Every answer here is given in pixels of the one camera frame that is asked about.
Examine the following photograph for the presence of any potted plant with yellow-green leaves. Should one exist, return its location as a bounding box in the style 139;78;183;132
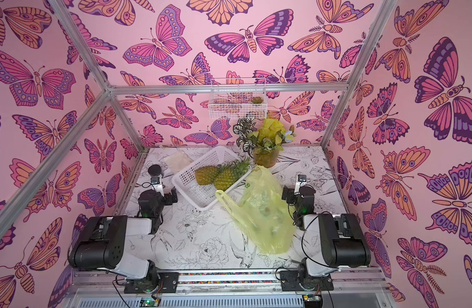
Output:
233;118;296;168

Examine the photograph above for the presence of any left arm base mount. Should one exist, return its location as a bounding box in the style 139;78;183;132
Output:
124;272;180;295

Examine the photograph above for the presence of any pineapple nearer basket front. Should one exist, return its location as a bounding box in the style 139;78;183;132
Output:
213;159;250;191

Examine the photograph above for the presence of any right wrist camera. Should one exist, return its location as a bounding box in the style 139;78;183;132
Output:
295;174;307;193

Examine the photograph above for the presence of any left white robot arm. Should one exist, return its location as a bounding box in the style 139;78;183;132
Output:
68;188;178;293

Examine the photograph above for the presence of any small black round jar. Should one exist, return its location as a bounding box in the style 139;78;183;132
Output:
147;164;163;178

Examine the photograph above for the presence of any pineapple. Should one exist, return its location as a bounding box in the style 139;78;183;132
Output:
194;164;223;186

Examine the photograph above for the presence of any beige cloth pad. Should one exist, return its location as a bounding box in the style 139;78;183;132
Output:
164;151;193;174

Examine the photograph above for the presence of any small plant in wire basket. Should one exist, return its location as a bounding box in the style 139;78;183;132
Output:
251;97;264;105

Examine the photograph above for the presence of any white perforated plastic basket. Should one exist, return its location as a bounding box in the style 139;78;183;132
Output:
172;146;250;211

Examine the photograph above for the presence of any aluminium front rail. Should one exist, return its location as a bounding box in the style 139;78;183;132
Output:
60;268;396;307

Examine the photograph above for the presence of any yellow-green plastic bag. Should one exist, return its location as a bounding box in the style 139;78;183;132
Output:
215;166;296;254

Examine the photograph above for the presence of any white wire wall basket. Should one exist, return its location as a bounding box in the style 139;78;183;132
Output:
207;77;268;120

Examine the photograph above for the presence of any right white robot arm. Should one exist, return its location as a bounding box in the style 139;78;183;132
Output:
282;183;371;281

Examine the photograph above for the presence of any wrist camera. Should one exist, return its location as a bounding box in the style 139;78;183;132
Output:
150;176;164;196
295;174;307;193

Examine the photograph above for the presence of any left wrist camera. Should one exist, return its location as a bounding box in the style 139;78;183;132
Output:
150;176;164;196

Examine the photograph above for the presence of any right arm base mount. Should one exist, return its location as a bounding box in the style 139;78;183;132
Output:
277;269;334;292

